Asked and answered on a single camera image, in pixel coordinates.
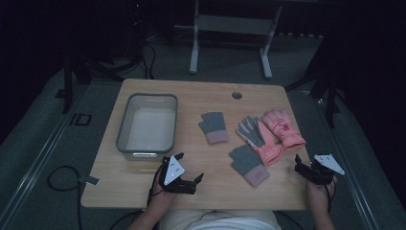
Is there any black floor cable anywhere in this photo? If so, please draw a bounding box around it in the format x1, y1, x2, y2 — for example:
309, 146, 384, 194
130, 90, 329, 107
46, 165, 84, 230

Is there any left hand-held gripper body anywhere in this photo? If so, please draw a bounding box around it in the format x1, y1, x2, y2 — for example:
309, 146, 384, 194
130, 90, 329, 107
158, 154, 197, 196

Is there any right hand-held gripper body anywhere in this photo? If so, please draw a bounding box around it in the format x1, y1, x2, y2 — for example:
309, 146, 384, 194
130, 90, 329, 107
300, 153, 346, 186

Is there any white desk frame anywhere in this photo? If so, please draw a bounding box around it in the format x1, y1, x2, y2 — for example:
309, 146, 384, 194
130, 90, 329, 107
189, 0, 283, 81

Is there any grey knit glove pink cuff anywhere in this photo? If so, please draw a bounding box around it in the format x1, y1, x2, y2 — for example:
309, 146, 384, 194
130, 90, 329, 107
229, 144, 271, 188
197, 111, 230, 145

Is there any right hand-held gripper cable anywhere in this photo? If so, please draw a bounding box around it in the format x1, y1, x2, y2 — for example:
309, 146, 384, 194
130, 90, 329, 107
323, 183, 337, 214

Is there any person's left hand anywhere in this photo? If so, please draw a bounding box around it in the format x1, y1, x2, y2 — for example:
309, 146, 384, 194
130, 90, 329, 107
149, 171, 178, 209

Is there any grey table edge bracket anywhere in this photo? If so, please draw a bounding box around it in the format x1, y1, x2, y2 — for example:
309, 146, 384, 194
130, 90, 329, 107
78, 175, 101, 187

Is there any hand-held gripper cable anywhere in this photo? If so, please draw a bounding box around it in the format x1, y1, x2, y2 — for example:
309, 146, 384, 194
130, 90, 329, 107
108, 166, 165, 230
323, 183, 337, 214

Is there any person's right hand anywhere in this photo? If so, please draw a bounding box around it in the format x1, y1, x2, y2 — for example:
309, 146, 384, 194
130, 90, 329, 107
305, 174, 338, 212

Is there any person's white clothing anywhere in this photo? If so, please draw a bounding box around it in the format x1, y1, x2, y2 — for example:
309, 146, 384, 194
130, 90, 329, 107
157, 209, 282, 230

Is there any grey plastic bin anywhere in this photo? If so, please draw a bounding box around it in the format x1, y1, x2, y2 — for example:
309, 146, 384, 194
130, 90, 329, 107
115, 92, 179, 162

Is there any black rectangular floor frame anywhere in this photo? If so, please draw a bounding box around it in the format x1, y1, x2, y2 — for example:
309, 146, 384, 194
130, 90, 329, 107
69, 112, 93, 127

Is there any metal floor rail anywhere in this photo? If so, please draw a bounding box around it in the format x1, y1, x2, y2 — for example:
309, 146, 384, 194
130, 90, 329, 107
0, 85, 92, 230
310, 92, 382, 230

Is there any pink ski glove red print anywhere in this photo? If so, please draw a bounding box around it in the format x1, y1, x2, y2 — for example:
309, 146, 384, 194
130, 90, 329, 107
261, 108, 306, 150

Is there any left hand-held gripper cable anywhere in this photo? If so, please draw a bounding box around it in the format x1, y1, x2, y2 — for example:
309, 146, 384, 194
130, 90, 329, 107
108, 166, 165, 230

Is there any pink ski glove grey palm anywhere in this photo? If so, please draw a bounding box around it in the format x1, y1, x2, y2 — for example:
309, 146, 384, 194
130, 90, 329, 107
237, 115, 284, 167

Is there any black stand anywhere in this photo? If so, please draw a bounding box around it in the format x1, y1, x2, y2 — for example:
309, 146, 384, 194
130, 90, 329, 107
284, 34, 353, 129
55, 44, 147, 115

